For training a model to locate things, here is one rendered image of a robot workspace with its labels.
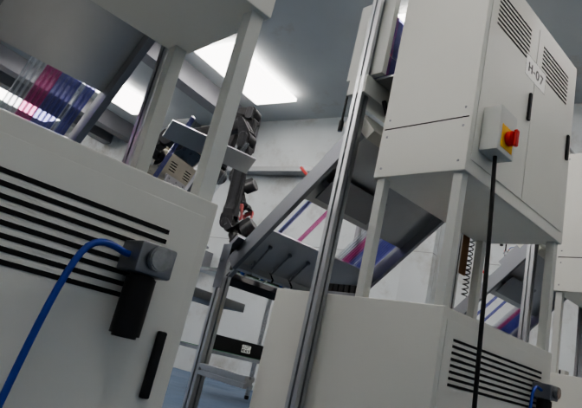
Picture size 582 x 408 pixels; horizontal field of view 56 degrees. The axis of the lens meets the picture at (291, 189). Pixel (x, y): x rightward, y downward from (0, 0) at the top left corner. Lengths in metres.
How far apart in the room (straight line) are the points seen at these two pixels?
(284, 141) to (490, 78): 5.67
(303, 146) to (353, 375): 5.64
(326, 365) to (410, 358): 0.29
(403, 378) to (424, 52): 1.02
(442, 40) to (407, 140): 0.35
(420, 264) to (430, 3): 3.89
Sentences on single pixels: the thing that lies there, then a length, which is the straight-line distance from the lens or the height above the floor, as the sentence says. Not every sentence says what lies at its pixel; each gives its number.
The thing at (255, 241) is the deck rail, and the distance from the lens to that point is 2.08.
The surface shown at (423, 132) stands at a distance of 1.74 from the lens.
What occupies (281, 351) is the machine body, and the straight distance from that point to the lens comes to 1.84.
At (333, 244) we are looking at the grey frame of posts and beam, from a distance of 1.77.
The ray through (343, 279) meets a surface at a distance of 2.49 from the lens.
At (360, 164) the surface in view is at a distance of 2.04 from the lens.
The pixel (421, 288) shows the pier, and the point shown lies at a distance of 5.56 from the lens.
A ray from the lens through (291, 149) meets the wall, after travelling 7.19.
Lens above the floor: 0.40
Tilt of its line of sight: 17 degrees up
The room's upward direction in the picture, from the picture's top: 14 degrees clockwise
